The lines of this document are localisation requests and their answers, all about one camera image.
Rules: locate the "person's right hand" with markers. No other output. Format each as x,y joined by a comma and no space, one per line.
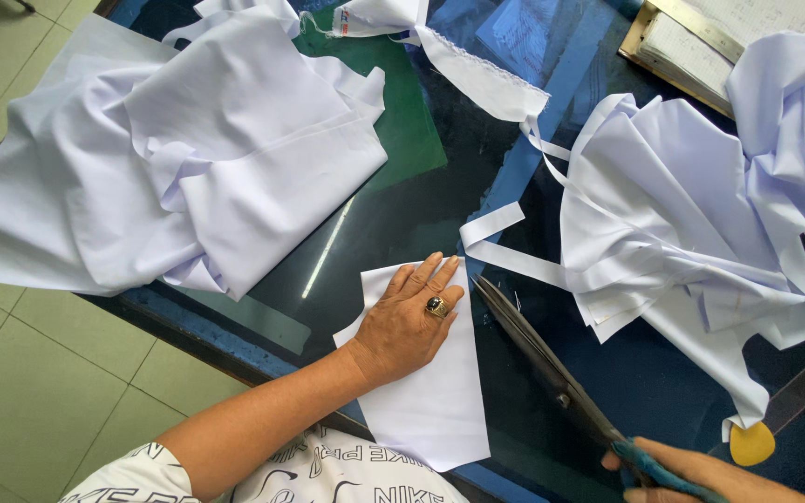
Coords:
703,475

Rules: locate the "person's left hand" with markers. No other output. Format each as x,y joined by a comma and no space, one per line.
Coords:
395,335

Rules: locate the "person's right fingers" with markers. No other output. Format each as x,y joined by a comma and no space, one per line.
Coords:
643,450

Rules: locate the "small cut white fabric piece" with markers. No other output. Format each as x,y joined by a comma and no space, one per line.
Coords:
437,405

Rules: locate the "yellow tailor's chalk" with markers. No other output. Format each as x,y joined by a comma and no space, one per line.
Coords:
752,445

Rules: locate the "long white fabric strip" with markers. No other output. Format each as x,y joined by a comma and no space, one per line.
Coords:
500,255

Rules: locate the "crumpled white cloth pile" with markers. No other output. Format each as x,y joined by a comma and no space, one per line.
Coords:
689,209

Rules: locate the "person's white printed shirt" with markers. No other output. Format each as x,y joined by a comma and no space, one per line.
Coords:
332,471

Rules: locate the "open squared notebook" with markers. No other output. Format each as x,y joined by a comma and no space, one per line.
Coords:
696,59

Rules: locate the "dark green sheet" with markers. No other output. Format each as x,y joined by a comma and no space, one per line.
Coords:
409,119

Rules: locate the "white fabric with lace edge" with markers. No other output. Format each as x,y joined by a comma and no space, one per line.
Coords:
472,70

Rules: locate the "brass metal ruler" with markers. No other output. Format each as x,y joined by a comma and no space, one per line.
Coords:
703,29

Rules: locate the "large folded white cloth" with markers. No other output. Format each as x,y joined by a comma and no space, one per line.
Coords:
221,140

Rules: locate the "black chair leg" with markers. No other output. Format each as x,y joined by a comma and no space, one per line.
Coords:
25,5

